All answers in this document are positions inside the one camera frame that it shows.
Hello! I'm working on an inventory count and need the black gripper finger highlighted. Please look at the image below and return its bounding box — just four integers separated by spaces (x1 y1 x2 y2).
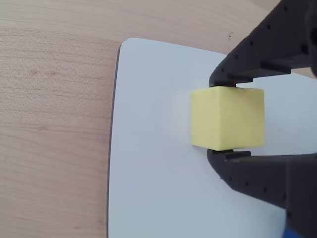
209 0 317 88
207 149 317 238

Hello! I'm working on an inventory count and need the yellow cube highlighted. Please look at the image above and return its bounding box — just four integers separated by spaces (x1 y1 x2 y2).
190 86 265 152

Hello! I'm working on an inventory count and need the blue rectangular bin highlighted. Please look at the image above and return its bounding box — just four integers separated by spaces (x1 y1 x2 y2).
284 227 302 238

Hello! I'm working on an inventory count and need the white mat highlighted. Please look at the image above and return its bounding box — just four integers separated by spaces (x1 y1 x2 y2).
106 37 317 238

